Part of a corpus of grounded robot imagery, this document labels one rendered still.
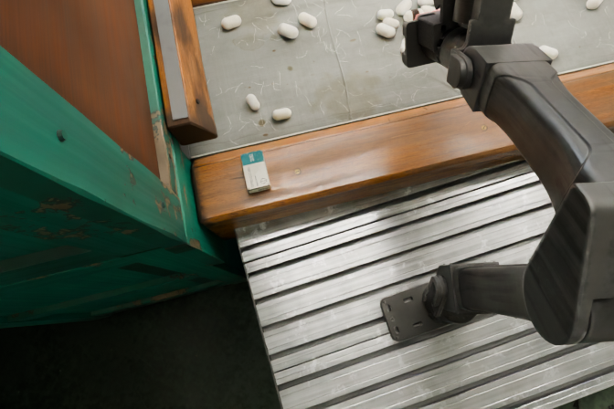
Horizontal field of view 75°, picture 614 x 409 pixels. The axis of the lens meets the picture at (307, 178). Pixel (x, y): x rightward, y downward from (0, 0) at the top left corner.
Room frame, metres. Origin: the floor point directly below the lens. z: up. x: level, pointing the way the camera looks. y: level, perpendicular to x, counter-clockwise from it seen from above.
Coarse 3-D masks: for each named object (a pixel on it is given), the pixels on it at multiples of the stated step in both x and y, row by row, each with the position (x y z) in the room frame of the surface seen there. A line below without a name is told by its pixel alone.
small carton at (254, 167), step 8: (248, 152) 0.22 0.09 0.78; (256, 152) 0.22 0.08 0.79; (248, 160) 0.21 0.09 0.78; (256, 160) 0.21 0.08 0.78; (264, 160) 0.21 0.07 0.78; (248, 168) 0.20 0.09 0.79; (256, 168) 0.20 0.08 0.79; (264, 168) 0.20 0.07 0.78; (248, 176) 0.18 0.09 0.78; (256, 176) 0.18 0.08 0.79; (264, 176) 0.18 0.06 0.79; (248, 184) 0.17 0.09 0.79; (256, 184) 0.17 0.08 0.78; (264, 184) 0.17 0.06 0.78
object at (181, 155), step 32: (192, 192) 0.17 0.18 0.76; (192, 224) 0.11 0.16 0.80; (128, 256) 0.06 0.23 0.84; (160, 256) 0.06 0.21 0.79; (192, 256) 0.07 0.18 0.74; (224, 256) 0.10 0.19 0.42; (0, 288) 0.02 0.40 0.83; (32, 288) 0.02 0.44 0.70; (64, 288) 0.03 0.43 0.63; (96, 288) 0.03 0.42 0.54; (128, 288) 0.03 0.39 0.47; (160, 288) 0.04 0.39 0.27; (192, 288) 0.04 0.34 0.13; (0, 320) -0.03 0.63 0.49; (32, 320) -0.04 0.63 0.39; (64, 320) -0.04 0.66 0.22
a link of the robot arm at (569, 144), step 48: (480, 48) 0.25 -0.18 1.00; (528, 48) 0.25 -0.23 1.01; (480, 96) 0.21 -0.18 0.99; (528, 96) 0.17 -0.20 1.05; (528, 144) 0.13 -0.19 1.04; (576, 144) 0.11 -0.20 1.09; (576, 192) 0.07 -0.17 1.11; (576, 240) 0.04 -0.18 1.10; (528, 288) 0.01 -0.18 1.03; (576, 288) 0.01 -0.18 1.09; (576, 336) -0.02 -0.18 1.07
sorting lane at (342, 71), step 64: (256, 0) 0.55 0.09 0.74; (320, 0) 0.55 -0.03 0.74; (384, 0) 0.55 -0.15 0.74; (576, 0) 0.54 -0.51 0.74; (256, 64) 0.41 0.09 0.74; (320, 64) 0.41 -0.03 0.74; (384, 64) 0.41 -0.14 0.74; (576, 64) 0.41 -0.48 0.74; (256, 128) 0.28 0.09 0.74; (320, 128) 0.28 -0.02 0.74
